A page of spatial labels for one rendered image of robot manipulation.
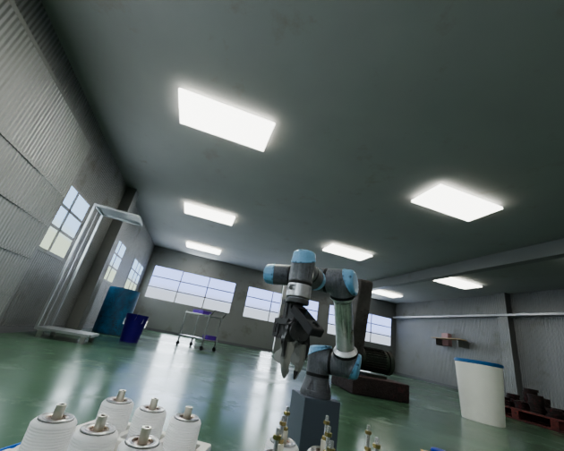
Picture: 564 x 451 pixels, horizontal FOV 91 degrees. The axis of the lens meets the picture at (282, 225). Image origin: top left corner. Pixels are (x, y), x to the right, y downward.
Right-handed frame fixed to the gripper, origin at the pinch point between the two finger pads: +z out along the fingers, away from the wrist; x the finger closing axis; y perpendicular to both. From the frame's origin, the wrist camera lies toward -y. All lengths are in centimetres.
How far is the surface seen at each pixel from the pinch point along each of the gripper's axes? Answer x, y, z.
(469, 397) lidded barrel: -405, 101, 19
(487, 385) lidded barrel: -409, 81, 0
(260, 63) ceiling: -16, 133, -263
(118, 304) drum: -53, 635, -17
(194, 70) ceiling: 31, 194, -263
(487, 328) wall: -1065, 268, -157
